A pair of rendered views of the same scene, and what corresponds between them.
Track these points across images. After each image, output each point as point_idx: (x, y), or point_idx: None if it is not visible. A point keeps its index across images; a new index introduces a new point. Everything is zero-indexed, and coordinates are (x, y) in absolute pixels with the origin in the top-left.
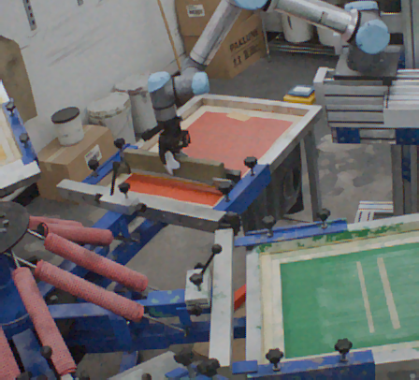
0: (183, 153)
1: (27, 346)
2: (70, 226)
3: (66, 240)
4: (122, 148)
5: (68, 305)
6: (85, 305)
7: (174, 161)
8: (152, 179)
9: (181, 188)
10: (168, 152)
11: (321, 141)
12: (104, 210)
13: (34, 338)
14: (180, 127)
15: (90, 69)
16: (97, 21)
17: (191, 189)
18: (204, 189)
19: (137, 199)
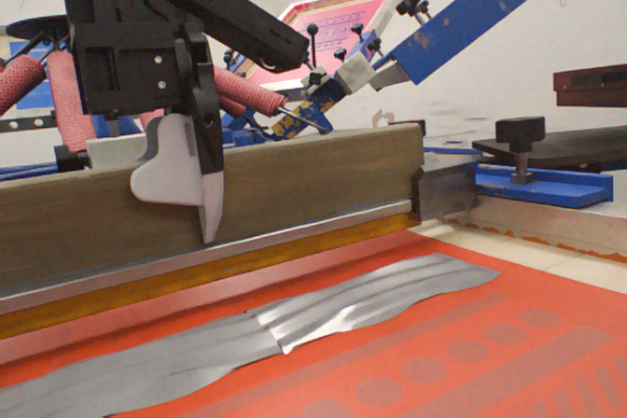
0: (150, 161)
1: (37, 164)
2: (60, 83)
3: (7, 72)
4: (558, 172)
5: (37, 170)
6: (8, 174)
7: (139, 158)
8: (334, 260)
9: (166, 298)
10: (160, 116)
11: None
12: None
13: (40, 165)
14: None
15: None
16: None
17: (119, 313)
18: (52, 338)
19: (88, 146)
